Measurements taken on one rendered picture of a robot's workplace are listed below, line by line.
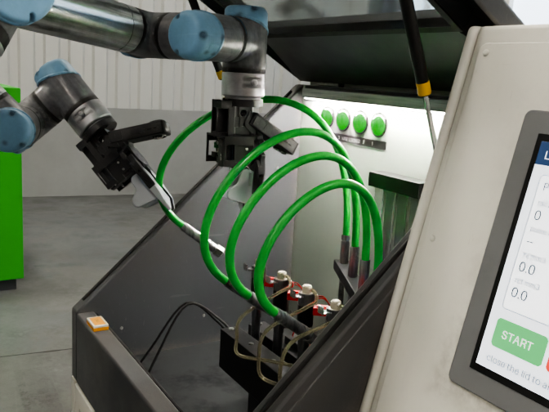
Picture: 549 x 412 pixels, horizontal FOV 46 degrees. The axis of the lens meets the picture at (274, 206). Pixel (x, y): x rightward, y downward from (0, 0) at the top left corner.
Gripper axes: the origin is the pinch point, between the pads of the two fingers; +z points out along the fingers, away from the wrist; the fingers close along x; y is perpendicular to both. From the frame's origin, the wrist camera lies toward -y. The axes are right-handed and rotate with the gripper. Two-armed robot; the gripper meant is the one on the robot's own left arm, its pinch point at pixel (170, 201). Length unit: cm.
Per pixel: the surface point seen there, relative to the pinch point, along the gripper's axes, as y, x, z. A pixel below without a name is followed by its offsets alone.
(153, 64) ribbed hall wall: 8, -607, -241
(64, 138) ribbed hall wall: 135, -576, -230
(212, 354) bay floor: 18.7, -26.9, 28.7
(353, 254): -20.5, -0.6, 29.7
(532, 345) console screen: -29, 48, 46
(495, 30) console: -53, 36, 16
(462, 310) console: -26, 39, 41
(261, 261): -9.2, 30.3, 20.1
